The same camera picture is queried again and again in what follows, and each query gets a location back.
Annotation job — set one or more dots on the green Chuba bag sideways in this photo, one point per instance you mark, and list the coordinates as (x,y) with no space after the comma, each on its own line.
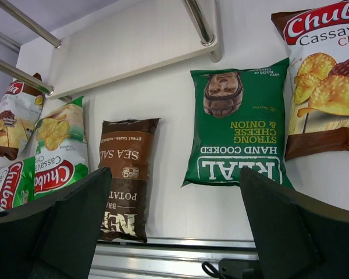
(17,184)

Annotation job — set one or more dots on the white two-tier shelf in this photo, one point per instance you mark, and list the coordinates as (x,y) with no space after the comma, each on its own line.
(119,41)

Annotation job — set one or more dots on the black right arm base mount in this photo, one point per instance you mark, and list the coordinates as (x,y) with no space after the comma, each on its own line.
(234,269)

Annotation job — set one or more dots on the brown Kettle sea salt bag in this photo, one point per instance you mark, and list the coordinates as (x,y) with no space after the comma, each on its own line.
(125,148)

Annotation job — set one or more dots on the green Real chips bag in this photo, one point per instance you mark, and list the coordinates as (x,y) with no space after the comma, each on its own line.
(239,121)

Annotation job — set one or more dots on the green Chuba bag upright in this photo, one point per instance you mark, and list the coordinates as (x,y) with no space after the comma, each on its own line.
(61,156)

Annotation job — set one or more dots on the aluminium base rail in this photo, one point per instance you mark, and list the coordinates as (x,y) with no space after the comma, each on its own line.
(165,257)

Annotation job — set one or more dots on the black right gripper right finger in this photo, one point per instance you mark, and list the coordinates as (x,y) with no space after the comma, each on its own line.
(296,236)

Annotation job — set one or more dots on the brown Chuba bag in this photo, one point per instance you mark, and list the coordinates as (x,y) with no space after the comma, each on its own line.
(20,109)
(318,44)

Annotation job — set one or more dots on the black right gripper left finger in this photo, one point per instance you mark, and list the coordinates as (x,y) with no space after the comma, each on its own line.
(55,236)

